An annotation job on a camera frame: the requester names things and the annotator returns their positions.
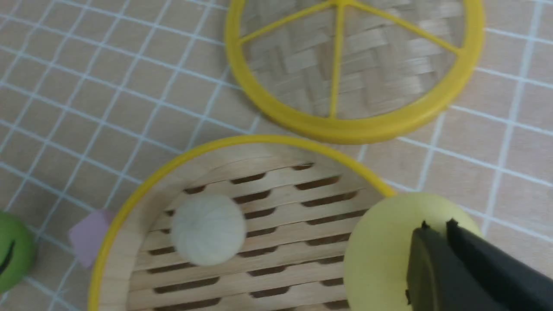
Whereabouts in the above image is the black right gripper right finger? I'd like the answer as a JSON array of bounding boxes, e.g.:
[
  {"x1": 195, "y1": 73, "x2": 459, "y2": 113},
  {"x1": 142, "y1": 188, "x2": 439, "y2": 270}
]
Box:
[{"x1": 446, "y1": 219, "x2": 553, "y2": 311}]

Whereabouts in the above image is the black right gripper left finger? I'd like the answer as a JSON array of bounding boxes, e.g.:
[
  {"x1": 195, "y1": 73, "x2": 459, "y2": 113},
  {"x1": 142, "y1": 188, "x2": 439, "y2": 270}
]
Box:
[{"x1": 406, "y1": 221, "x2": 506, "y2": 311}]

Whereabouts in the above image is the yellow bun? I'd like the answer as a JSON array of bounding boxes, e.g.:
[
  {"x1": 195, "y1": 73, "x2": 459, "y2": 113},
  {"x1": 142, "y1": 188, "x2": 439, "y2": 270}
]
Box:
[{"x1": 343, "y1": 192, "x2": 483, "y2": 311}]

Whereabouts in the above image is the white bun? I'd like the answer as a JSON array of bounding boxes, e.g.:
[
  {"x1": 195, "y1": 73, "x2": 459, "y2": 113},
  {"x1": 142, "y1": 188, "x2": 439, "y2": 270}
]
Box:
[{"x1": 170, "y1": 194, "x2": 247, "y2": 266}]

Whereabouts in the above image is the bamboo steamer tray yellow rim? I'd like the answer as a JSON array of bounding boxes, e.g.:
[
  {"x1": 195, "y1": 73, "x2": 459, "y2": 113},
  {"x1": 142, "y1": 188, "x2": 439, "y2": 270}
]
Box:
[{"x1": 88, "y1": 135, "x2": 395, "y2": 311}]

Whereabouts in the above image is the woven bamboo steamer lid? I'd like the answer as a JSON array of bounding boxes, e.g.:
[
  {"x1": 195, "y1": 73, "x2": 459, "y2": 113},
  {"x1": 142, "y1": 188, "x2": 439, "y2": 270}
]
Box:
[{"x1": 224, "y1": 0, "x2": 485, "y2": 144}]

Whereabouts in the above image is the pink foam cube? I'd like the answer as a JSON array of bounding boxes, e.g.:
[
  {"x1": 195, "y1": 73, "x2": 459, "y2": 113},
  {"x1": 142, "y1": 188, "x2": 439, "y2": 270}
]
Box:
[{"x1": 68, "y1": 210, "x2": 115, "y2": 269}]

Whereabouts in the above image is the checkered orange tablecloth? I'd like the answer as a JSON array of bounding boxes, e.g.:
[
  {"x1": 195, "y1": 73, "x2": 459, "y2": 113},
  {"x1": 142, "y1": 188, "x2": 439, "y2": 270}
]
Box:
[{"x1": 0, "y1": 0, "x2": 552, "y2": 311}]

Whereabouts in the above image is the green toy watermelon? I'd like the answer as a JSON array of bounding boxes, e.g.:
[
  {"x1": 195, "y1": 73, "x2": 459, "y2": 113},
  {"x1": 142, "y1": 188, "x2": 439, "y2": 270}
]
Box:
[{"x1": 0, "y1": 211, "x2": 35, "y2": 294}]

